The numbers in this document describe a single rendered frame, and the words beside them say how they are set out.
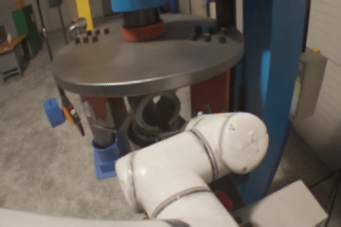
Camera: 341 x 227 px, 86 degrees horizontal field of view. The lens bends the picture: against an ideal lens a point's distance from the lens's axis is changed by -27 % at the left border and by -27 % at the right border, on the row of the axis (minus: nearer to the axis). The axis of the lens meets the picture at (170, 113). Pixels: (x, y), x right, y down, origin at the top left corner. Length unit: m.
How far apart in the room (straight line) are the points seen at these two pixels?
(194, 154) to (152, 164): 0.05
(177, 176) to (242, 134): 0.10
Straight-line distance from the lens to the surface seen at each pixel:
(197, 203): 0.26
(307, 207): 1.06
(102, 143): 2.50
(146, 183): 0.30
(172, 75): 0.45
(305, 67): 1.26
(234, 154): 0.32
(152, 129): 0.79
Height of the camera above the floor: 2.03
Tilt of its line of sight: 37 degrees down
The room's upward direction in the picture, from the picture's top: 6 degrees counter-clockwise
